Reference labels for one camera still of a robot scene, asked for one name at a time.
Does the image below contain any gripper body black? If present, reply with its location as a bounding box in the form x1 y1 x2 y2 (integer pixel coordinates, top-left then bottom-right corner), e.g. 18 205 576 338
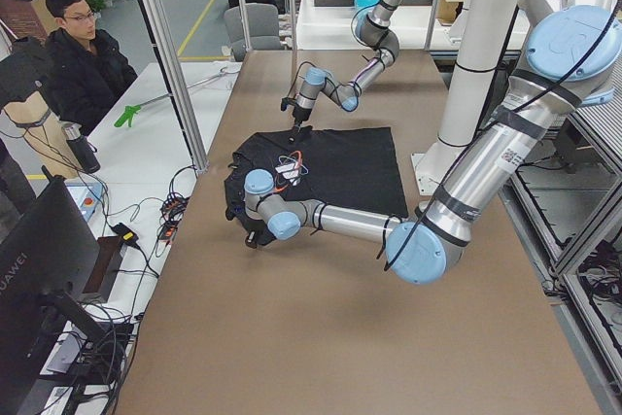
241 218 267 246
294 106 311 124

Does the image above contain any black graphic t-shirt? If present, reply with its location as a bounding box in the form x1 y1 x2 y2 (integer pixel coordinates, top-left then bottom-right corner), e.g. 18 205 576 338
225 127 408 218

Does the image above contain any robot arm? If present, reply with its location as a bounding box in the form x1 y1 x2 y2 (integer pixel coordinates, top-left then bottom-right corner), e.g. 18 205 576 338
243 0 621 284
281 0 402 142

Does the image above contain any grey office chair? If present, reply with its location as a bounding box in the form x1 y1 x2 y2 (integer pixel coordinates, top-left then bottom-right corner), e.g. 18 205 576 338
224 3 284 62

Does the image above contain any blue plastic bin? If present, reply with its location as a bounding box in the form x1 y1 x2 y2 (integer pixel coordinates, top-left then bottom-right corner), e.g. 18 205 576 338
353 0 380 10

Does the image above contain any black power adapter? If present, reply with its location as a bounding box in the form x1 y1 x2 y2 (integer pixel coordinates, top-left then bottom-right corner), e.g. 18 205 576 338
111 223 139 248

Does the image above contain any green grabber tool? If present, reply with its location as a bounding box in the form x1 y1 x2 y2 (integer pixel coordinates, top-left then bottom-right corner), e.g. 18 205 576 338
114 105 142 128

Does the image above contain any teach pendant with red button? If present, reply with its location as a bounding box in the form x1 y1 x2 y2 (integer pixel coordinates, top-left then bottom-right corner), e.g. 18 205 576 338
65 181 103 222

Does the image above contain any brown cardboard box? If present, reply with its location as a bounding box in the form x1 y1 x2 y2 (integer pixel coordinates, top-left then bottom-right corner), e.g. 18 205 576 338
436 0 465 25

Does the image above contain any black water bottle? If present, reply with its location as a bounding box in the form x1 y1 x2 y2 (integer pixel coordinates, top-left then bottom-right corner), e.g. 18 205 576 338
60 121 100 174

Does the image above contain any black Huawei monitor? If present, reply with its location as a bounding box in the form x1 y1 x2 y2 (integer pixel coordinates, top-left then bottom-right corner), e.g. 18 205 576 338
1 176 114 414

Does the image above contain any seated man black jacket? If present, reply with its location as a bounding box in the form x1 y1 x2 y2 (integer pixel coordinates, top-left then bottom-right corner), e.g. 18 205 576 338
45 0 138 136

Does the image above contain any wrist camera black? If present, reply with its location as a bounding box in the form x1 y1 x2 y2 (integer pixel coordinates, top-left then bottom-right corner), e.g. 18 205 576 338
225 206 245 221
280 97 296 112

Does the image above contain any aluminium frame post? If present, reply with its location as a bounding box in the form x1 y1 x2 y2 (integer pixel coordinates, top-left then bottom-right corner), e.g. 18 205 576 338
137 0 209 174

